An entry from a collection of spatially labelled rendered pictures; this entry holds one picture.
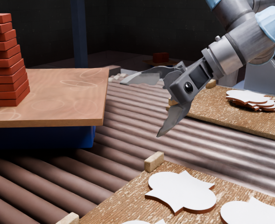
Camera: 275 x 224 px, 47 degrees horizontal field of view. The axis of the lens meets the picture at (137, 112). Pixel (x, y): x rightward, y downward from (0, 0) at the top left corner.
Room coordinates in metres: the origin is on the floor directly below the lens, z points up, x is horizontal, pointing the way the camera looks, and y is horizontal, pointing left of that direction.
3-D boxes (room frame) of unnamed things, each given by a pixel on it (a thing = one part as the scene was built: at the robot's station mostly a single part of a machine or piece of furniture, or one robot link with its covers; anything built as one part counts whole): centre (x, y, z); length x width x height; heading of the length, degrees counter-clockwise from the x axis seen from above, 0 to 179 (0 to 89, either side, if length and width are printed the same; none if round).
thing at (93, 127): (0.88, 0.27, 0.97); 0.31 x 0.31 x 0.10; 3
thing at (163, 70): (0.67, -0.05, 1.13); 0.09 x 0.02 x 0.05; 80
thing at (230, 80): (4.54, -1.33, 0.19); 0.30 x 0.30 x 0.37
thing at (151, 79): (0.70, -0.01, 1.12); 0.09 x 0.06 x 0.03; 80
